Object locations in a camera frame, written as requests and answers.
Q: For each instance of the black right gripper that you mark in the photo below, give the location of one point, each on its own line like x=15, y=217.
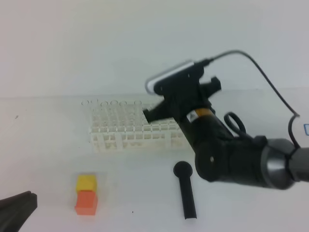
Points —
x=219, y=154

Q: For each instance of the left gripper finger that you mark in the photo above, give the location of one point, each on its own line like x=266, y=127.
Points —
x=15, y=210

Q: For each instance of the clear glass test tube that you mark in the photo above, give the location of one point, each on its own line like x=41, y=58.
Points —
x=138, y=115

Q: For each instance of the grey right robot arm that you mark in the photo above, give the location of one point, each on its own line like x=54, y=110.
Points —
x=282, y=163

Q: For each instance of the clear test tube in rack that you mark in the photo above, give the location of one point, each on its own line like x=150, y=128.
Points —
x=94, y=105
x=123, y=107
x=85, y=106

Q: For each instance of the white test tube rack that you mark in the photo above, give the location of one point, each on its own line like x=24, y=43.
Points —
x=112, y=131

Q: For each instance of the black scoop holder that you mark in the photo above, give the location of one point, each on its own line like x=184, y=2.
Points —
x=184, y=171

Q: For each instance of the orange cube block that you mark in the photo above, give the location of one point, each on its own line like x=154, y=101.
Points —
x=86, y=204

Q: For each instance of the yellow cube block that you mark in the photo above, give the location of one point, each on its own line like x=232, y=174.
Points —
x=86, y=182

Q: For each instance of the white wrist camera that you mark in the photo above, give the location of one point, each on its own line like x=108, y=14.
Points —
x=150, y=82

